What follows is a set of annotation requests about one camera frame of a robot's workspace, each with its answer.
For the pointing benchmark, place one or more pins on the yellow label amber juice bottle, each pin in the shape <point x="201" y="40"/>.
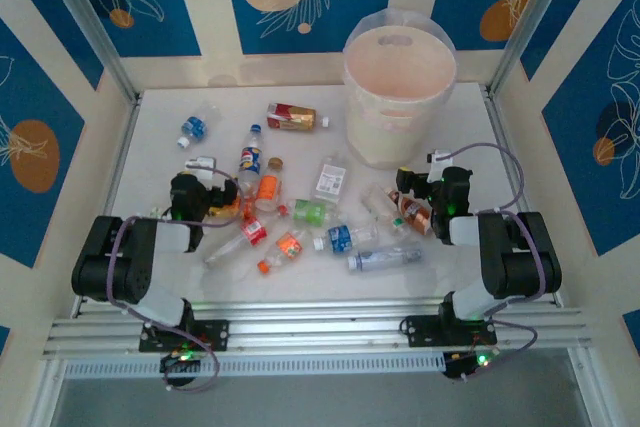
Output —
<point x="222" y="211"/>

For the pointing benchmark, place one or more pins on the brown coffee bottle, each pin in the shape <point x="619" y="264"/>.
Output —
<point x="415" y="212"/>

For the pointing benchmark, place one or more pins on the blue cap cola bottle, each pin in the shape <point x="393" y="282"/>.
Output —
<point x="250" y="159"/>

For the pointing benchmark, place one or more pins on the clear green cap bottle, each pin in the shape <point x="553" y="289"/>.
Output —
<point x="380" y="204"/>

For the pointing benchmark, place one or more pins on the orange label clear bottle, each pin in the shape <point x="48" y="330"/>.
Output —
<point x="269" y="187"/>

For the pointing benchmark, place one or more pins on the cream plastic bin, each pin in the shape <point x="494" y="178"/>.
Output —
<point x="385" y="137"/>

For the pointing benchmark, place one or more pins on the red label clear bottle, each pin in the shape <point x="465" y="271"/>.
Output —
<point x="254" y="231"/>

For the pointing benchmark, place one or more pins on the small blue label water bottle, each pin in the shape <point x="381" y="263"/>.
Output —
<point x="194" y="126"/>

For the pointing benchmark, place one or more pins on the clear pale blue cap bottle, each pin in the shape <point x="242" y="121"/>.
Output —
<point x="385" y="257"/>

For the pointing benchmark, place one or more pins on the square clear white label bottle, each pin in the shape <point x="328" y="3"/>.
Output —
<point x="330" y="179"/>

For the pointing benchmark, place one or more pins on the small orange cap bottle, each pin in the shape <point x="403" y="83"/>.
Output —
<point x="289" y="245"/>

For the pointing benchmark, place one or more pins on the green label clear bottle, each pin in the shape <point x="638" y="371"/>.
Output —
<point x="310" y="212"/>

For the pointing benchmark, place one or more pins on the blue label white cap bottle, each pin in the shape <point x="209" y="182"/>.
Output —
<point x="340" y="238"/>

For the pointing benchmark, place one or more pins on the red gold tea bottle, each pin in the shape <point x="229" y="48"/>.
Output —
<point x="292" y="118"/>

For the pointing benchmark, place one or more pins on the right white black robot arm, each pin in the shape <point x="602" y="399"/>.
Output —
<point x="520" y="257"/>

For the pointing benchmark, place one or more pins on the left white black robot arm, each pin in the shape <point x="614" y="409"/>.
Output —
<point x="125" y="257"/>

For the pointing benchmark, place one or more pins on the clear plastic bin liner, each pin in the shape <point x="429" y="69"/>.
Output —
<point x="380" y="19"/>

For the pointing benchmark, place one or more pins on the black controller board green light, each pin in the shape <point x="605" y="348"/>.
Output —
<point x="182" y="359"/>
<point x="465" y="362"/>

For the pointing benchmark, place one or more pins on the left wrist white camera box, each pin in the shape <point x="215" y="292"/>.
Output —
<point x="200" y="164"/>

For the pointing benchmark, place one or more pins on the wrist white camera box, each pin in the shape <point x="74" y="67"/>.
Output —
<point x="200" y="164"/>
<point x="440" y="156"/>

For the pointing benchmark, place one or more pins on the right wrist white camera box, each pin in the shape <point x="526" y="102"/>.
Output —
<point x="440" y="156"/>

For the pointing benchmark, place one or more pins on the aluminium side rail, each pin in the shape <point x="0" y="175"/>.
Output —
<point x="505" y="147"/>
<point x="120" y="157"/>

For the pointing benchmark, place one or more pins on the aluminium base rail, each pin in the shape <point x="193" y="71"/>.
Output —
<point x="320" y="332"/>

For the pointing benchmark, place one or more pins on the aluminium frame post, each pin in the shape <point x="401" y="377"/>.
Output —
<point x="530" y="17"/>
<point x="85" y="22"/>

